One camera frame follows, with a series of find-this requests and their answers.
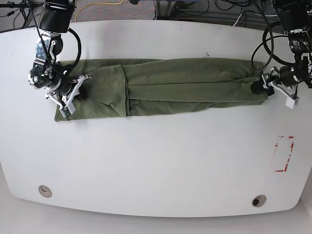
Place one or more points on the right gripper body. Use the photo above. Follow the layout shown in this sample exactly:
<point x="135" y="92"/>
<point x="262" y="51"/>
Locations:
<point x="62" y="90"/>

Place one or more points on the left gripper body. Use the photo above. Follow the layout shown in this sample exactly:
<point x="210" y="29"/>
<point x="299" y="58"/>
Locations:
<point x="283" y="80"/>

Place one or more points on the green T-shirt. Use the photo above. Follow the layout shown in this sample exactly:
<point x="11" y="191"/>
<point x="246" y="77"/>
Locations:
<point x="147" y="87"/>

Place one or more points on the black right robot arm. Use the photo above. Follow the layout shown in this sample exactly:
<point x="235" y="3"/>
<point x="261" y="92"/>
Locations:
<point x="46" y="73"/>

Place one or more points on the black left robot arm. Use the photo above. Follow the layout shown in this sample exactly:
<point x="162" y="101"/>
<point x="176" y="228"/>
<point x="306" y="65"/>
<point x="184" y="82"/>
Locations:
<point x="295" y="19"/>

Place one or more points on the red tape rectangle marker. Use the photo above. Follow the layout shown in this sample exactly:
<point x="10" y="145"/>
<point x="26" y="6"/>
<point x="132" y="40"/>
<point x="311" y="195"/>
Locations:
<point x="282" y="153"/>

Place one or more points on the left table grommet hole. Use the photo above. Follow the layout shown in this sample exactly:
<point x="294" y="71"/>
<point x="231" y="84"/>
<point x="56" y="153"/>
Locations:
<point x="45" y="191"/>

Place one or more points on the table grommet hole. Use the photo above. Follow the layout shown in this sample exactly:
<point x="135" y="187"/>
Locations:
<point x="259" y="201"/>
<point x="45" y="191"/>

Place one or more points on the right table grommet hole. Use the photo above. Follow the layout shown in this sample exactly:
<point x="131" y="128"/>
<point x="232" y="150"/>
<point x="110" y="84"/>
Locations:
<point x="259" y="201"/>

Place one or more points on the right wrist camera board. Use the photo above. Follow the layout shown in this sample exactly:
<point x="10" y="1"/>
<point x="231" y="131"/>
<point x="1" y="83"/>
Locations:
<point x="67" y="110"/>

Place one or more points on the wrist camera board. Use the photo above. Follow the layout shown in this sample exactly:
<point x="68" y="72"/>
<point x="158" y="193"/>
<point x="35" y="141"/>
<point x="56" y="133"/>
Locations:
<point x="290" y="102"/>
<point x="67" y="110"/>

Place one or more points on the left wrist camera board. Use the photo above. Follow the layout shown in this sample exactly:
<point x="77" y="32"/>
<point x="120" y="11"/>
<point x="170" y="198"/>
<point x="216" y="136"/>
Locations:
<point x="290" y="102"/>

